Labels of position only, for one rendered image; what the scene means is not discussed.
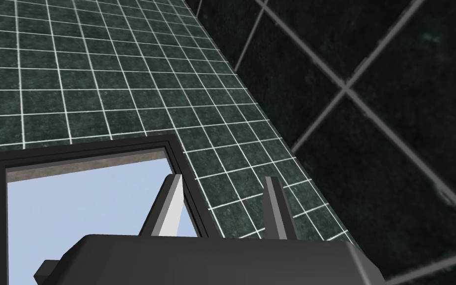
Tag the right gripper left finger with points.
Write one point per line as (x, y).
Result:
(168, 211)

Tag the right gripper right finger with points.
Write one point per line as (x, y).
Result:
(277, 211)

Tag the black framed window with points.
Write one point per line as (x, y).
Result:
(73, 206)

